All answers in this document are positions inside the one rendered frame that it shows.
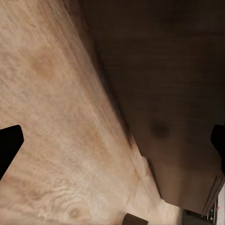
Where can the cabinet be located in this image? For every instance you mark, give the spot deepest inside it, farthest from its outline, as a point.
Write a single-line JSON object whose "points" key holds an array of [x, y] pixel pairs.
{"points": [[166, 62]]}

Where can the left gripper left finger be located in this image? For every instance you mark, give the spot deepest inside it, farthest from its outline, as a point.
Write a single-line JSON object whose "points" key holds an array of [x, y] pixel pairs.
{"points": [[11, 140]]}

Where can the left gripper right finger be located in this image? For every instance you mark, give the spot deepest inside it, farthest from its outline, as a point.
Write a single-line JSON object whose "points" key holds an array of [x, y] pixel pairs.
{"points": [[218, 139]]}

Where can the pillar candle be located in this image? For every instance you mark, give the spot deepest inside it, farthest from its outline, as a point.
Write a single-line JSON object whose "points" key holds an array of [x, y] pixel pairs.
{"points": [[130, 219]]}

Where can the oven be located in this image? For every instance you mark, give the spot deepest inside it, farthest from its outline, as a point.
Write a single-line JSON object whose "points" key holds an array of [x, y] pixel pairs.
{"points": [[210, 218]]}

